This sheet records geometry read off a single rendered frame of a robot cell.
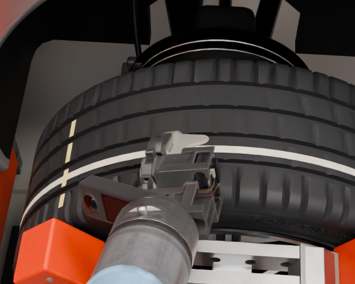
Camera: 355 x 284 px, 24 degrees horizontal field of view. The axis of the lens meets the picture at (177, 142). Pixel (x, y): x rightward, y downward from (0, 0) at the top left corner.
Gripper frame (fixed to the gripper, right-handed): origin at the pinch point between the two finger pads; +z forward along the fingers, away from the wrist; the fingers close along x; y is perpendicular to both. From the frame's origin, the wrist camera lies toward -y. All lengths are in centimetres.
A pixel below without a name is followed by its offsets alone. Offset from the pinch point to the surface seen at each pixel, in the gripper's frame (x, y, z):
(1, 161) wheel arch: -18, -42, 33
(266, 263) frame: -15.5, 10.4, -5.4
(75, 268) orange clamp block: -11.6, -13.0, -10.2
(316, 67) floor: -57, 7, 156
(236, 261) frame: -14.5, 6.7, -6.0
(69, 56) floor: -41, -70, 146
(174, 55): -1.9, -6.8, 35.4
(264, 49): -3.8, 7.7, 38.6
